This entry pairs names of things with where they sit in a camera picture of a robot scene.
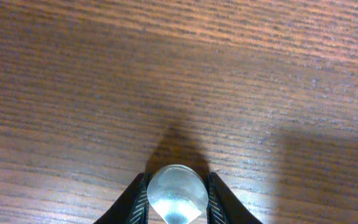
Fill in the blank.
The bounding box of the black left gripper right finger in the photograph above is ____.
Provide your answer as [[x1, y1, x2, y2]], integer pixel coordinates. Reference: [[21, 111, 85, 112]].
[[206, 172, 262, 224]]

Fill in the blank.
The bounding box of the small teaspoon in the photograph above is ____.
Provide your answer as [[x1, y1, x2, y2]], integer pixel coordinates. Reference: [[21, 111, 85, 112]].
[[147, 164, 208, 224]]

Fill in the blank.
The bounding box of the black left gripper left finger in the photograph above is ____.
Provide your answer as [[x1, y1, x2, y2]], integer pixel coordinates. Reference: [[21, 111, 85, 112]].
[[94, 173, 150, 224]]

